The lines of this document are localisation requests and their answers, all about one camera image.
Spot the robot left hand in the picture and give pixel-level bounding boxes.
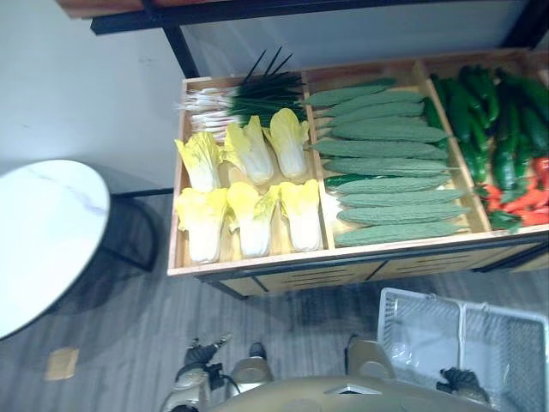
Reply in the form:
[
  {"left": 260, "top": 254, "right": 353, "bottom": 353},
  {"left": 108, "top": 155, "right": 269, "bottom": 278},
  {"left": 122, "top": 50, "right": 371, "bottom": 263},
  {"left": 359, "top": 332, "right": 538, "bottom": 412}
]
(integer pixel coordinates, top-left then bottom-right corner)
[{"left": 184, "top": 334, "right": 232, "bottom": 373}]

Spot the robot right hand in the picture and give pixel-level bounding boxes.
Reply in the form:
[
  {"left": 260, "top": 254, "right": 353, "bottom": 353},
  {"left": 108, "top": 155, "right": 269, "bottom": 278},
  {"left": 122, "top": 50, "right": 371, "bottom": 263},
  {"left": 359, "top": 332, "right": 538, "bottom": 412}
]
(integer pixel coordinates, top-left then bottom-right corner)
[{"left": 436, "top": 367, "right": 492, "bottom": 404}]

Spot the grey plastic shopping basket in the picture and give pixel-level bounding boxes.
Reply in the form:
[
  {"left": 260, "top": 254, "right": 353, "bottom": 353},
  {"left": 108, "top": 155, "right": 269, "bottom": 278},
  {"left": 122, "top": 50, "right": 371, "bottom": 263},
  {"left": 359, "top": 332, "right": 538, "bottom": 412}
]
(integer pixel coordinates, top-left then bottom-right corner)
[{"left": 377, "top": 287, "right": 549, "bottom": 409}]

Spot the yellow napa cabbage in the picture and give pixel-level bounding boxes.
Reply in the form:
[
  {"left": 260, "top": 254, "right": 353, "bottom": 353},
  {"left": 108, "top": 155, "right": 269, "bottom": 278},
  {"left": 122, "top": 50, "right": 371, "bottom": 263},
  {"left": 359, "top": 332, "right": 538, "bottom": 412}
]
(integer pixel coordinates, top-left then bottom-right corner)
[
  {"left": 263, "top": 107, "right": 311, "bottom": 180},
  {"left": 222, "top": 115, "right": 275, "bottom": 185},
  {"left": 226, "top": 182, "right": 280, "bottom": 258},
  {"left": 278, "top": 179, "right": 323, "bottom": 252},
  {"left": 175, "top": 187, "right": 229, "bottom": 264},
  {"left": 174, "top": 130, "right": 224, "bottom": 192}
]

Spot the clear bubble wrap sheet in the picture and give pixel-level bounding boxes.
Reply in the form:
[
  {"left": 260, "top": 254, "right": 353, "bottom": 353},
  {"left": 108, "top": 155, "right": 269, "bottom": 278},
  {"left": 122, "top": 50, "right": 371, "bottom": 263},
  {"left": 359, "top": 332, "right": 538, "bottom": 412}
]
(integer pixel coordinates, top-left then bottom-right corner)
[{"left": 388, "top": 334, "right": 434, "bottom": 374}]

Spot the robot right leg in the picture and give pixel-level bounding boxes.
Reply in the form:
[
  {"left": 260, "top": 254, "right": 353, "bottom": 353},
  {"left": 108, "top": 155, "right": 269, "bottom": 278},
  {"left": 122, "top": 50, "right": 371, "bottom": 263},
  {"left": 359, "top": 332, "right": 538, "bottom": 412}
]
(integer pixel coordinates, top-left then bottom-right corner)
[{"left": 345, "top": 334, "right": 395, "bottom": 381}]

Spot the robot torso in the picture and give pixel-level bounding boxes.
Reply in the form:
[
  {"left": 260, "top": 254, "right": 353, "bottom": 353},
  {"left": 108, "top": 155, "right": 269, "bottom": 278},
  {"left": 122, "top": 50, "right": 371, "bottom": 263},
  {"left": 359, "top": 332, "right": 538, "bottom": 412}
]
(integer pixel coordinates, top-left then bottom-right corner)
[{"left": 214, "top": 375, "right": 473, "bottom": 412}]

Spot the green bitter gourd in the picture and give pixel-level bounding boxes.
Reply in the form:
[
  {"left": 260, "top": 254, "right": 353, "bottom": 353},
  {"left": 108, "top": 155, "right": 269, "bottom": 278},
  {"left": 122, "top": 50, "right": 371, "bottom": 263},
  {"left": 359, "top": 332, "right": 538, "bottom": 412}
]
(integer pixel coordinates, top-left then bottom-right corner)
[
  {"left": 322, "top": 157, "right": 460, "bottom": 178},
  {"left": 341, "top": 189, "right": 467, "bottom": 208},
  {"left": 311, "top": 139, "right": 449, "bottom": 161},
  {"left": 329, "top": 102, "right": 425, "bottom": 128},
  {"left": 305, "top": 77, "right": 398, "bottom": 106},
  {"left": 336, "top": 204, "right": 471, "bottom": 225},
  {"left": 325, "top": 116, "right": 449, "bottom": 142},
  {"left": 329, "top": 175, "right": 451, "bottom": 194},
  {"left": 334, "top": 221, "right": 473, "bottom": 248},
  {"left": 325, "top": 90, "right": 425, "bottom": 117}
]

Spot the round white table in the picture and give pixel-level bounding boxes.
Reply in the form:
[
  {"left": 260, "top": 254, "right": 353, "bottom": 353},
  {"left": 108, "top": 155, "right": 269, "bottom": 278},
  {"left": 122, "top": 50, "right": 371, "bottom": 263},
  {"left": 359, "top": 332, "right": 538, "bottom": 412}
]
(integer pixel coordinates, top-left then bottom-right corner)
[{"left": 0, "top": 159, "right": 160, "bottom": 341}]

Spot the dark green cucumber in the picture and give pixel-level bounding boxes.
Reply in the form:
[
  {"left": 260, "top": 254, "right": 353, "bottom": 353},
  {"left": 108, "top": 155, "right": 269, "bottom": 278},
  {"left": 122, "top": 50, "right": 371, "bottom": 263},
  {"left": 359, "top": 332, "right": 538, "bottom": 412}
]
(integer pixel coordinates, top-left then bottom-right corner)
[{"left": 323, "top": 173, "right": 357, "bottom": 190}]

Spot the green scallion bunch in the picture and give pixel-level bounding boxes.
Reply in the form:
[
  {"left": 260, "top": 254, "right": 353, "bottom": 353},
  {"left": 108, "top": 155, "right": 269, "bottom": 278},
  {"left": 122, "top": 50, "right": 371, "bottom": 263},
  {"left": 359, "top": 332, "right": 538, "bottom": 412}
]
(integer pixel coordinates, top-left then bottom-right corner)
[
  {"left": 173, "top": 46, "right": 306, "bottom": 113},
  {"left": 188, "top": 100, "right": 308, "bottom": 141}
]

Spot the wooden produce stand black frame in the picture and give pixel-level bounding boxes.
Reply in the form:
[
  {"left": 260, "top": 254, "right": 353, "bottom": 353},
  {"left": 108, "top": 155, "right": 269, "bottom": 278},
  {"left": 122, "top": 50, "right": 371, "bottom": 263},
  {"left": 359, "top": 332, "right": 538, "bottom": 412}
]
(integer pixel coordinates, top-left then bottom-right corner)
[{"left": 55, "top": 0, "right": 549, "bottom": 301}]

